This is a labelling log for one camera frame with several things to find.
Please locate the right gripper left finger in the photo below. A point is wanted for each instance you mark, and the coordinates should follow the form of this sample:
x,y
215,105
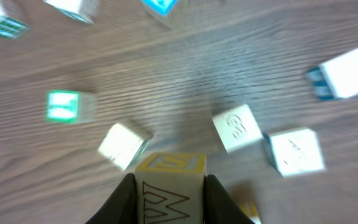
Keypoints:
x,y
121,206

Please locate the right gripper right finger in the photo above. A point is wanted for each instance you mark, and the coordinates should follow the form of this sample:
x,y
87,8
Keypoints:
x,y
218,206

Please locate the wooden block M drawing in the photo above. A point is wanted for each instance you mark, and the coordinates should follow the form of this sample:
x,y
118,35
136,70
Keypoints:
x,y
170,188

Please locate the wooden block animal drawing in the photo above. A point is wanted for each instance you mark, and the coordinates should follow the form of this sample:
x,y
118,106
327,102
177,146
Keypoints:
x,y
124,144

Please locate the plain wooden block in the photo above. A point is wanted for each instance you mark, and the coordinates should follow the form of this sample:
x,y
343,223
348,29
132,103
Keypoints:
x,y
237,128

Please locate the wooden block blue T side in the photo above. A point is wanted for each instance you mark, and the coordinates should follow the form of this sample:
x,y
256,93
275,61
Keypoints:
x,y
250,210

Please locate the wooden block blue edge centre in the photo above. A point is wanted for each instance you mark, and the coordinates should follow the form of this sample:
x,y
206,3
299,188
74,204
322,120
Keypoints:
x,y
293,152

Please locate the green number seven block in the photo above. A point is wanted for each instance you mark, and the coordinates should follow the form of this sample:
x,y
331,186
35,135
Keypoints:
x,y
70,107

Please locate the wooden block umbrella right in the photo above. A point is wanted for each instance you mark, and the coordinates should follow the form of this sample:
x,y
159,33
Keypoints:
x,y
336,78

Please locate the wooden block teal side top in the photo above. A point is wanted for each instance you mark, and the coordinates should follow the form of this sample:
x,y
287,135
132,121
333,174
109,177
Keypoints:
x,y
80,10

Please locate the blue top wooden block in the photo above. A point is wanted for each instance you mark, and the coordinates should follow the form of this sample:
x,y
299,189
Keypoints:
x,y
160,9

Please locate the wooden block green side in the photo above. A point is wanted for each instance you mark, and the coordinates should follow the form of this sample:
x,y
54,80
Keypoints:
x,y
12,20

